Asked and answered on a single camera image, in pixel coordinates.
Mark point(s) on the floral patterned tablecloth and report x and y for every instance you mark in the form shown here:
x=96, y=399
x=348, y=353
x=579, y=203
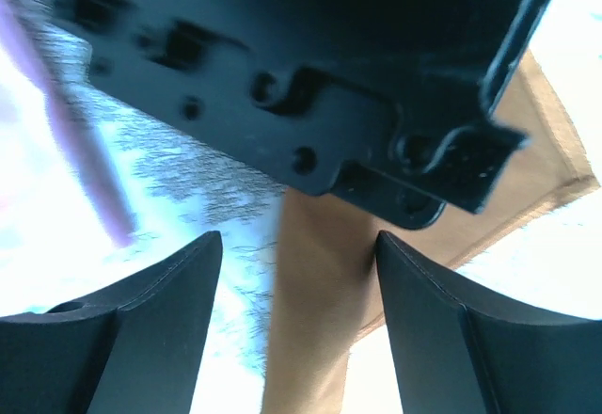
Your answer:
x=178, y=188

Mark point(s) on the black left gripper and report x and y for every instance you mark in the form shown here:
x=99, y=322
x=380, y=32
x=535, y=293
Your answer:
x=387, y=104

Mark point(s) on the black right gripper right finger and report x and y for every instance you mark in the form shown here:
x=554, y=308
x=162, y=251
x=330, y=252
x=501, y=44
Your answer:
x=459, y=347

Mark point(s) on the orange-brown cloth napkin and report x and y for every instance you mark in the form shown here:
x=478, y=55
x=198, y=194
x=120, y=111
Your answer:
x=326, y=293

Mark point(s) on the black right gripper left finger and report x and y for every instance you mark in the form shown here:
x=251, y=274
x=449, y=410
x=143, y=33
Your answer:
x=133, y=347

